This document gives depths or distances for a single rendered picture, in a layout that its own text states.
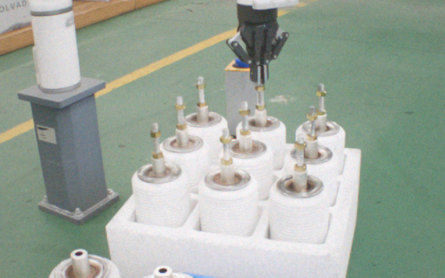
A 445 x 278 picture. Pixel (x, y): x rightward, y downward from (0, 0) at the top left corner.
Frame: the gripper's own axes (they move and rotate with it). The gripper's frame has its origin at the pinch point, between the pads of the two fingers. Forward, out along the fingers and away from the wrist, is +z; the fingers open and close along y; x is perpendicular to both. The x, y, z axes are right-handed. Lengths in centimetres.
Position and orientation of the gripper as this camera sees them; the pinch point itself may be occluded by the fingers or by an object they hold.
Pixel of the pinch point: (259, 74)
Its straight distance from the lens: 115.9
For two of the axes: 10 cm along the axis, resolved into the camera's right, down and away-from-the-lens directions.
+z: 0.4, 9.2, 4.0
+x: 4.9, 3.3, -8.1
